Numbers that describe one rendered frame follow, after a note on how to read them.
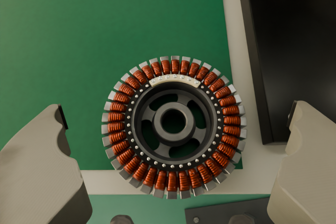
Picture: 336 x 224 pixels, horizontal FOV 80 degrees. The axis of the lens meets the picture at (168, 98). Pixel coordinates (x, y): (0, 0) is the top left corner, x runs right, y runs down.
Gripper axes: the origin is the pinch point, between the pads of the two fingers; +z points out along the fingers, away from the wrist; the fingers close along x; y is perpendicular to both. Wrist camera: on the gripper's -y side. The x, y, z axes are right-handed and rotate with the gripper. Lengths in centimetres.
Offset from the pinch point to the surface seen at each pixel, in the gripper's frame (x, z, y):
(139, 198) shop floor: -15, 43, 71
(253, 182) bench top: 6.7, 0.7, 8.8
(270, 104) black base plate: 8.1, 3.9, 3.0
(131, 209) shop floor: -18, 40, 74
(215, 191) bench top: 3.4, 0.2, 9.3
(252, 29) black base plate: 7.9, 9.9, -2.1
